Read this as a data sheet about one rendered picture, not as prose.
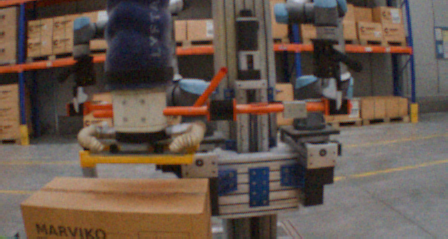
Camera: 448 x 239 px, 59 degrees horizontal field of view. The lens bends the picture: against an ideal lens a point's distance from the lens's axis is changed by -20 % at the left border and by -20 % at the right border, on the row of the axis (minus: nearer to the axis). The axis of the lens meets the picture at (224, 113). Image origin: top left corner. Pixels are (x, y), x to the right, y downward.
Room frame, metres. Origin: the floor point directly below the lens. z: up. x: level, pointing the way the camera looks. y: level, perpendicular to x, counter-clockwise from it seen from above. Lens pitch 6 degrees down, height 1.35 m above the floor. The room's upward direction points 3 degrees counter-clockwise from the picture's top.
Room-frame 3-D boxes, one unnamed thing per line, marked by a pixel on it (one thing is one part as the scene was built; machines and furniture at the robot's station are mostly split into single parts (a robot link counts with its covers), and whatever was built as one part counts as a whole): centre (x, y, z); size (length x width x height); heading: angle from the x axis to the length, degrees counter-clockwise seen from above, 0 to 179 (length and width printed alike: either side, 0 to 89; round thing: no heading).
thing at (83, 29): (1.72, 0.53, 1.50); 0.09 x 0.08 x 0.11; 141
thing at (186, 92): (2.02, 0.13, 1.20); 0.13 x 0.12 x 0.14; 51
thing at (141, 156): (1.35, 0.26, 1.10); 0.34 x 0.10 x 0.05; 89
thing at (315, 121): (2.07, -0.37, 1.09); 0.15 x 0.15 x 0.10
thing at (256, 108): (1.56, 0.06, 1.20); 0.93 x 0.30 x 0.04; 89
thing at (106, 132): (1.45, 0.26, 1.14); 0.34 x 0.25 x 0.06; 89
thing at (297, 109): (1.44, -0.21, 1.19); 0.07 x 0.07 x 0.04; 89
